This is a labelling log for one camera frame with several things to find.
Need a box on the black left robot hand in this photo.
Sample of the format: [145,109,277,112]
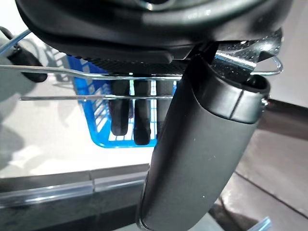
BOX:
[14,0,293,231]

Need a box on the blue plastic shopping basket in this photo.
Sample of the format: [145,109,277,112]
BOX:
[66,54,183,148]

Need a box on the grey right robot leg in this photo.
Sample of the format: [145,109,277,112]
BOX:
[7,49,49,84]

